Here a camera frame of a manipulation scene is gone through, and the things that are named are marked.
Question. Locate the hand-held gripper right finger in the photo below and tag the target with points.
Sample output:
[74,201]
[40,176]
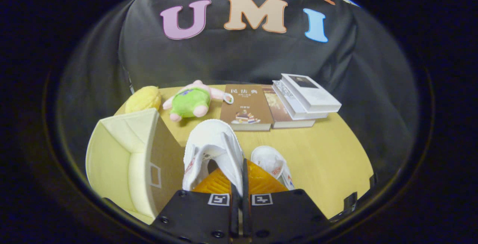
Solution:
[283,214]

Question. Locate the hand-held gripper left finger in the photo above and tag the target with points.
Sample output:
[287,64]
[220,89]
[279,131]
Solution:
[194,214]

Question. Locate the white canvas shoe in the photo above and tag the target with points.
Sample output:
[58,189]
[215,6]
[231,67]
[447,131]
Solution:
[213,135]
[267,160]

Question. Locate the beige fabric storage box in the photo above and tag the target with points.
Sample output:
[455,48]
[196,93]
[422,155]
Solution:
[112,150]

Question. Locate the black table clamp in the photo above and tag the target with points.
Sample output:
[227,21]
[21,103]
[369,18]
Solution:
[350,202]
[372,180]

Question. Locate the thin brown book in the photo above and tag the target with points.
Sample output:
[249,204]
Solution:
[278,109]

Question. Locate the green and pink plush toy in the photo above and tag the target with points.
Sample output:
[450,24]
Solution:
[192,102]

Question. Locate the brown book with illustrated cover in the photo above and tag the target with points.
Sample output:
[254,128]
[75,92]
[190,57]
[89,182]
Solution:
[246,106]

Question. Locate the thick white book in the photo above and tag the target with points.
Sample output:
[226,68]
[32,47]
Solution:
[312,94]

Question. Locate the yellow plush toy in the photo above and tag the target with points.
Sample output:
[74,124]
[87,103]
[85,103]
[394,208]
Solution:
[143,98]

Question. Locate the black backdrop cloth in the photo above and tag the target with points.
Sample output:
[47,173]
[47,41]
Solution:
[242,57]

